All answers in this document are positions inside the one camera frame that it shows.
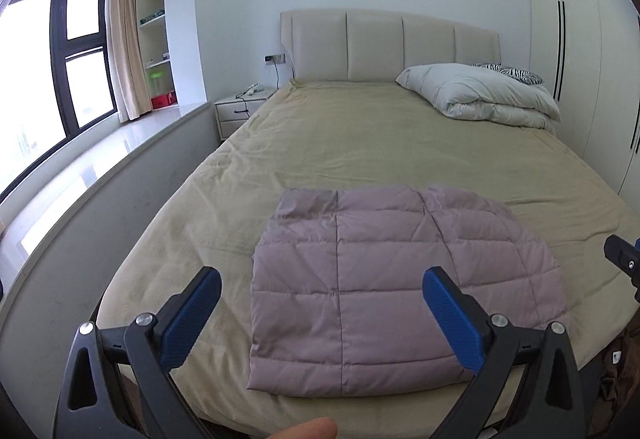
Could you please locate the beige curtain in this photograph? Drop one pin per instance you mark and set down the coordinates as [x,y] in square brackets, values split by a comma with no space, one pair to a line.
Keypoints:
[127,44]

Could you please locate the zebra print pillow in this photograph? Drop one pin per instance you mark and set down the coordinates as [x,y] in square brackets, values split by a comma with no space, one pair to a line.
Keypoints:
[520,75]

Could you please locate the white nightstand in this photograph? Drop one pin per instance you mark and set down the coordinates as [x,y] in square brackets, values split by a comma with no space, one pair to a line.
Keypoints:
[240,114]

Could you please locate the white window ledge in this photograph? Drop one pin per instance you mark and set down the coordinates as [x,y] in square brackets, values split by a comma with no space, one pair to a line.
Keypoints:
[100,159]

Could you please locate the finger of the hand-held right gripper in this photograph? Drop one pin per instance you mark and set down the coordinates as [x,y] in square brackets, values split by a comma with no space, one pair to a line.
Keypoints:
[625,261]

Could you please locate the black framed window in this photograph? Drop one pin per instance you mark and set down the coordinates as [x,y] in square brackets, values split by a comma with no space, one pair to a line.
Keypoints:
[35,69]

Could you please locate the folded white duvet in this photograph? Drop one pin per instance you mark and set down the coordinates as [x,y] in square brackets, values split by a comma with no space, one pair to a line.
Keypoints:
[480,91]

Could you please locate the wall power socket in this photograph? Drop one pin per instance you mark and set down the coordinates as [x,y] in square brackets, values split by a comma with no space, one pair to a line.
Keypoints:
[275,58]

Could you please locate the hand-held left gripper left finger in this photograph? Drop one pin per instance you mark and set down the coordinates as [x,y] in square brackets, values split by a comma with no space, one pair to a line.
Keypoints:
[192,319]

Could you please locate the dark brown cloth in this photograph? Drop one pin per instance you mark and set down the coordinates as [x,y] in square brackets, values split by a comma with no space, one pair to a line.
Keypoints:
[620,374]

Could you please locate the bed with beige sheet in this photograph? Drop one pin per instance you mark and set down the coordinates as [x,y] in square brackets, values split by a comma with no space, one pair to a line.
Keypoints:
[350,144]

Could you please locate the green plastic container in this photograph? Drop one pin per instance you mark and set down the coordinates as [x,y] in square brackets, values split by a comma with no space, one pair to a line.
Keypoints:
[158,84]

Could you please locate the mauve quilted hooded jacket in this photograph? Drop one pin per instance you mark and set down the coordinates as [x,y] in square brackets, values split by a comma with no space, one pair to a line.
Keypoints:
[390,279]

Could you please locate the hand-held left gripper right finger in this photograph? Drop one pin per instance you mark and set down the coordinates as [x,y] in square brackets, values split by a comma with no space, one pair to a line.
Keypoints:
[455,314]

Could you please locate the red box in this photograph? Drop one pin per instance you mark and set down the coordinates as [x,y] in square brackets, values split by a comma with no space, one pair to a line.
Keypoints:
[163,100]

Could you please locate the cream padded headboard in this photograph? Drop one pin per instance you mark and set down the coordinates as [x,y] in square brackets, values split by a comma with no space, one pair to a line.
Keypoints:
[375,44]

